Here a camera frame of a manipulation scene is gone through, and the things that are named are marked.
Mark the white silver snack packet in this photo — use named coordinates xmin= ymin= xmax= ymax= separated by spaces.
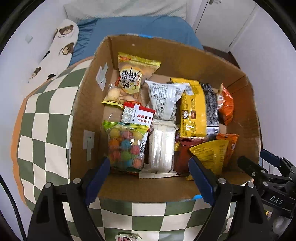
xmin=145 ymin=80 xmax=186 ymax=121

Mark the brass door handle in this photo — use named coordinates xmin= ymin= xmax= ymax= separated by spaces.
xmin=209 ymin=0 xmax=221 ymax=5

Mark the black cable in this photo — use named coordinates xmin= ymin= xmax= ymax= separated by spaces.
xmin=0 ymin=173 xmax=28 ymax=241

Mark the colourful candy ball packet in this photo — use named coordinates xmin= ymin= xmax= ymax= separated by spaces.
xmin=103 ymin=120 xmax=149 ymax=172

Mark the blue green milk carton box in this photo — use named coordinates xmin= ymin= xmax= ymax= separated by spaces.
xmin=70 ymin=35 xmax=260 ymax=203

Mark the white door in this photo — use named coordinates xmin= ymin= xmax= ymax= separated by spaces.
xmin=193 ymin=0 xmax=257 ymax=52

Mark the yellow biscuit ball packet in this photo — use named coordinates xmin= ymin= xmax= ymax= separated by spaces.
xmin=102 ymin=52 xmax=161 ymax=108

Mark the green white checkered cloth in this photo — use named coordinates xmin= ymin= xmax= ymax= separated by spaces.
xmin=16 ymin=60 xmax=210 ymax=240

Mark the bear print long pillow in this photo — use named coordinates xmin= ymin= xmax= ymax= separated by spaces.
xmin=28 ymin=19 xmax=79 ymax=84

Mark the yellow black snack packet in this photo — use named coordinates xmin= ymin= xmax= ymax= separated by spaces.
xmin=171 ymin=78 xmax=219 ymax=138

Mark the orange snack packet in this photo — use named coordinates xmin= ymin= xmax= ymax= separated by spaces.
xmin=216 ymin=84 xmax=234 ymax=126
xmin=216 ymin=133 xmax=239 ymax=168

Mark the small white portrait snack packet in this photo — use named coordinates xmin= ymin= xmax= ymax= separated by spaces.
xmin=115 ymin=233 xmax=142 ymax=241

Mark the blue bed sheet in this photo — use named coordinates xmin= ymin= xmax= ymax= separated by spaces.
xmin=70 ymin=16 xmax=203 ymax=65

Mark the white wall socket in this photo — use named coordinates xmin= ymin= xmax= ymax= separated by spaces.
xmin=25 ymin=35 xmax=33 ymax=44

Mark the yellow triangular snack packet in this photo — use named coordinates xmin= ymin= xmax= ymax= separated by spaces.
xmin=186 ymin=140 xmax=230 ymax=177

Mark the dark red snack packet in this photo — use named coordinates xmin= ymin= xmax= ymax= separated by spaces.
xmin=174 ymin=137 xmax=208 ymax=175

